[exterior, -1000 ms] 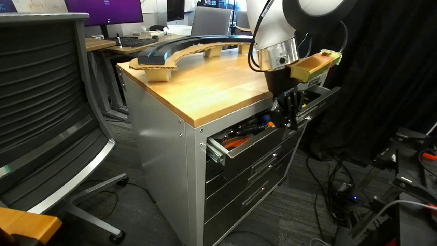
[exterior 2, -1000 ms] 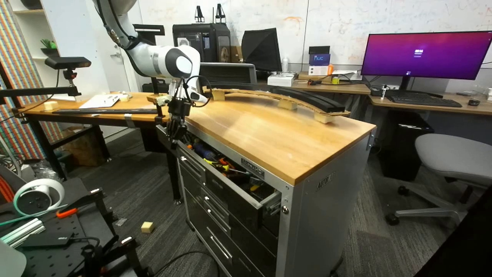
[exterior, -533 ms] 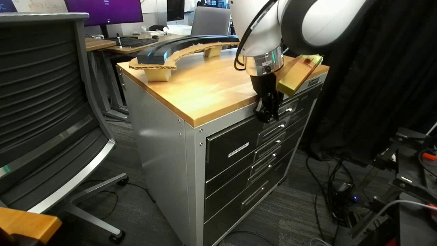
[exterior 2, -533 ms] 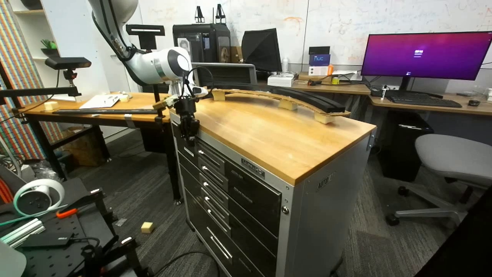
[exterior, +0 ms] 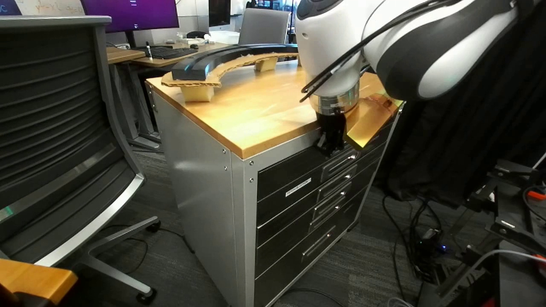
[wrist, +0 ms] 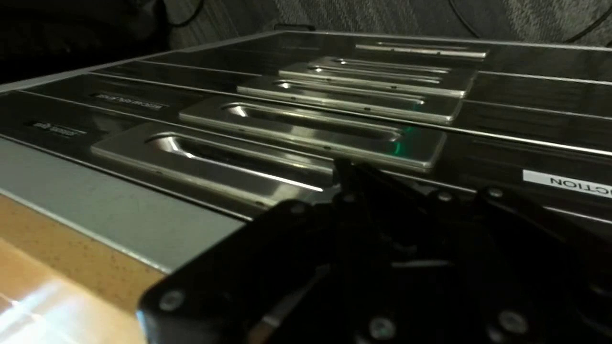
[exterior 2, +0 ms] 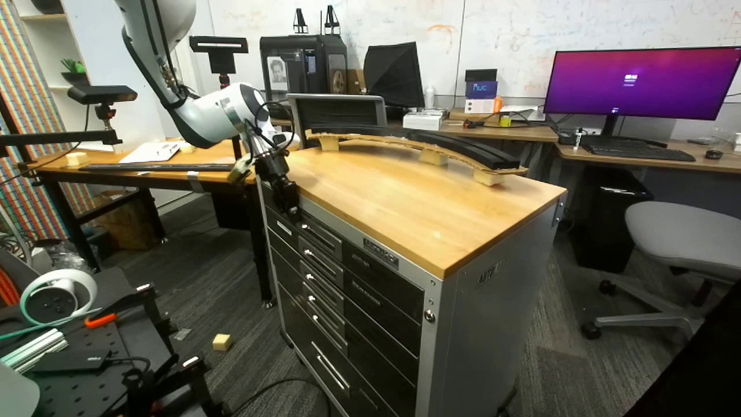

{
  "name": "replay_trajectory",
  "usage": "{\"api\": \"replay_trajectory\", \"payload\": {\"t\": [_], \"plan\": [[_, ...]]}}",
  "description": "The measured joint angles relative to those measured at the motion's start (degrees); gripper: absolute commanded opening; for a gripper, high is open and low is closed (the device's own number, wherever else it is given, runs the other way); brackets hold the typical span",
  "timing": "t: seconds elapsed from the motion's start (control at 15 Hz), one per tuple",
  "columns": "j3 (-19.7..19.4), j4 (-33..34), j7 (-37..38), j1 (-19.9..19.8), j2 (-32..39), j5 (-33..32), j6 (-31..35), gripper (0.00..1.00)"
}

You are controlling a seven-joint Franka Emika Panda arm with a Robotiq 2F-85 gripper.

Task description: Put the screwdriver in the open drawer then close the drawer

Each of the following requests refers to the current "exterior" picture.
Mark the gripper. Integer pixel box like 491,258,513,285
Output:
316,110,347,156

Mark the black drawer with white label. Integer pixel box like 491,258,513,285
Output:
257,143,383,226

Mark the golden brown flat board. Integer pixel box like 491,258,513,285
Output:
344,97,404,151

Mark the beige foam block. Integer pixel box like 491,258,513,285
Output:
255,57,279,72
181,83,215,103

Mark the silver tool cabinet wooden top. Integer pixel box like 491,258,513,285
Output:
145,59,406,307

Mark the curved cardboard sheet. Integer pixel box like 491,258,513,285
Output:
161,52,299,88

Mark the black curtain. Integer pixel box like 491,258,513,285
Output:
375,0,546,208

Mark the grey office chair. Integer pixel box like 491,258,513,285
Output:
238,8,292,46

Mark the black curved plastic part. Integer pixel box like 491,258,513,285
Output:
171,43,299,82

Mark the dark monitor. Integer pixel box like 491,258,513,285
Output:
208,0,232,27

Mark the black keyboard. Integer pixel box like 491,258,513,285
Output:
149,46,199,60

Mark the wooden desk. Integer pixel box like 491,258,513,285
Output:
106,41,232,151

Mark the monitor with purple screen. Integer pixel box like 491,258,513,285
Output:
80,0,180,48

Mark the black mesh office chair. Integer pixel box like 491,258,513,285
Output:
0,16,161,305

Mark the whiteboard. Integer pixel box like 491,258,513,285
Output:
15,0,86,17

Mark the wooden table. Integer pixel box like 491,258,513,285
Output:
0,258,79,307

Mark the silver drawer handle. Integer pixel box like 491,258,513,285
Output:
313,182,353,220
308,203,343,233
300,226,338,262
317,165,358,202
321,150,359,181

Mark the bundle of black cables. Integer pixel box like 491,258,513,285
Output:
381,194,453,301

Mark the white cable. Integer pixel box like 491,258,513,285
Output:
435,249,546,300

